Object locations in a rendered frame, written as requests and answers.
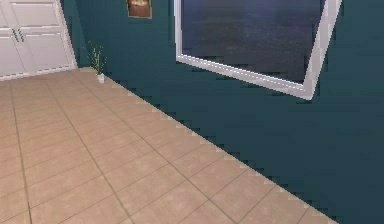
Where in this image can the brown framed wall picture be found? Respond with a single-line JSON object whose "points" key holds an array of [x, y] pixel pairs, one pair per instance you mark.
{"points": [[139, 8]]}

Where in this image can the green plant in white pot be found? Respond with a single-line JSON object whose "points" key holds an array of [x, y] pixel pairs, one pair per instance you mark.
{"points": [[99, 68]]}

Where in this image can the white panelled cupboard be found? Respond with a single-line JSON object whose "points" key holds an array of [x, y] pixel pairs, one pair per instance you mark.
{"points": [[36, 40]]}

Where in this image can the white framed window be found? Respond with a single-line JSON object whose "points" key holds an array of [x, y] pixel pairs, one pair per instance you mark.
{"points": [[253, 36]]}

